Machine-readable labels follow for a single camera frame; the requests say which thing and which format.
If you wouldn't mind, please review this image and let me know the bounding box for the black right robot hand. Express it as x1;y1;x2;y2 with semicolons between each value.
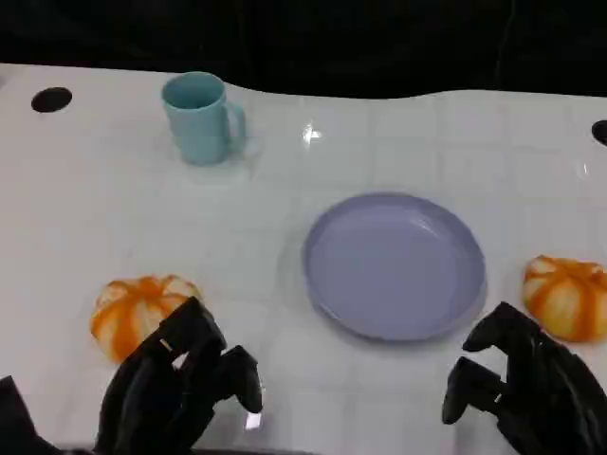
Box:
440;300;607;455

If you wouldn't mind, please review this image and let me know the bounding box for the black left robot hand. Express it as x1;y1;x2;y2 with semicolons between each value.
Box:
92;296;265;455

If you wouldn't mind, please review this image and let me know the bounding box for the orange white toy bread roll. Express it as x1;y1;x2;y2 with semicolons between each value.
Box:
523;254;607;343
89;276;203;364

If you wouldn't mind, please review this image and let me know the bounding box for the lilac plate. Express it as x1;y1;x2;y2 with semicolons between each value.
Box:
302;191;488;343

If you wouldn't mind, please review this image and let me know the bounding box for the pale green mug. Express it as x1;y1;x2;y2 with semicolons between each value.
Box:
160;71;247;167

